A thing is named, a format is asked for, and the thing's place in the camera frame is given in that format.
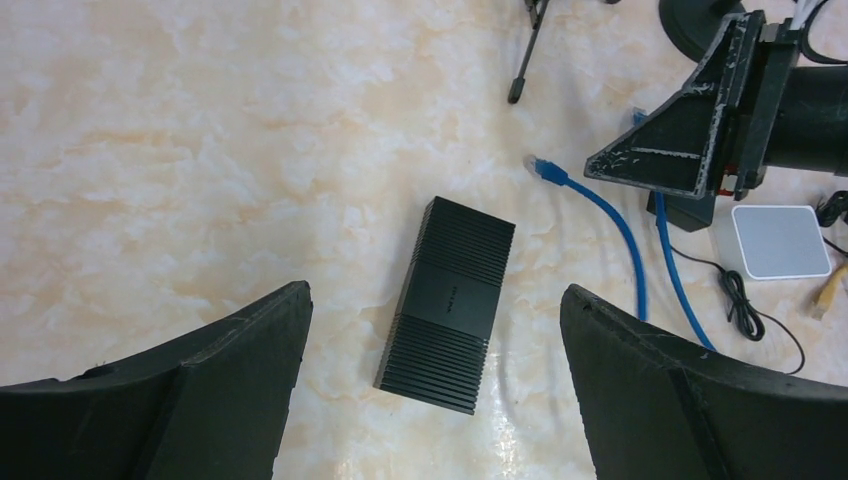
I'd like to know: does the blue ethernet cable short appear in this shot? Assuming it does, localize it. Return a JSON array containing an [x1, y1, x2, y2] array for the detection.
[[630, 105, 718, 352]]

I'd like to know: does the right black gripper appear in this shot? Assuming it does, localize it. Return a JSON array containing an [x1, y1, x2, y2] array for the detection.
[[584, 11, 800, 201]]

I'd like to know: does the blue ethernet cable long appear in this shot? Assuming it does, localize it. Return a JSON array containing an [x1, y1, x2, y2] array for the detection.
[[523, 155, 649, 323]]

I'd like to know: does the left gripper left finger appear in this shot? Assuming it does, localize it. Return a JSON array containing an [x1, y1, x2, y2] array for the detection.
[[1, 281, 313, 479]]

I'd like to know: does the black tripod microphone stand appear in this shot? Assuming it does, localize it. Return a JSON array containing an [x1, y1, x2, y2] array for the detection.
[[506, 0, 623, 105]]

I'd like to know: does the black power adapter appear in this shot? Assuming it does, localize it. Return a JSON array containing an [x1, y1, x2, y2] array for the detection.
[[645, 192, 807, 376]]

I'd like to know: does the black network switch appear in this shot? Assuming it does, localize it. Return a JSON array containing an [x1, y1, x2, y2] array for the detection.
[[375, 197, 515, 415]]

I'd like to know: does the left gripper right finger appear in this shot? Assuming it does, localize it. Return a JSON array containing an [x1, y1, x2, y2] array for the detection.
[[560, 284, 847, 479]]

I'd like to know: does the yellow ethernet cable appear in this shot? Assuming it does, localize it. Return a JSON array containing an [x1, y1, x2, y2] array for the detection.
[[812, 263, 848, 322]]

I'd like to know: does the black round-base microphone stand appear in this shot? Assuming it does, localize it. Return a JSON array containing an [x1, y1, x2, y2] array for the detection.
[[658, 0, 746, 62]]

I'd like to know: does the white network switch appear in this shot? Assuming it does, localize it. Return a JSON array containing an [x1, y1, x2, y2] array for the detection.
[[710, 205, 833, 281]]

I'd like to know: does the black cable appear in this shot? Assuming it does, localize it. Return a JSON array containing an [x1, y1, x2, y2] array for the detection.
[[813, 190, 848, 260]]

